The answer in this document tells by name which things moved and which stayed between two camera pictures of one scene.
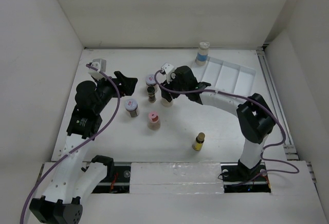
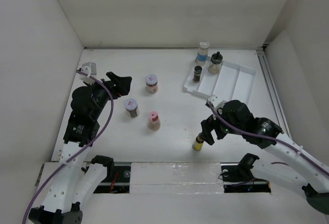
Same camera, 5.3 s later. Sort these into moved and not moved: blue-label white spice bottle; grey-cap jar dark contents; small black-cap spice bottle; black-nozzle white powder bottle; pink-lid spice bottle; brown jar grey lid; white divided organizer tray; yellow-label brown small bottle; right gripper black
Moved: small black-cap spice bottle; right gripper black; black-nozzle white powder bottle
Not moved: white divided organizer tray; brown jar grey lid; grey-cap jar dark contents; pink-lid spice bottle; blue-label white spice bottle; yellow-label brown small bottle
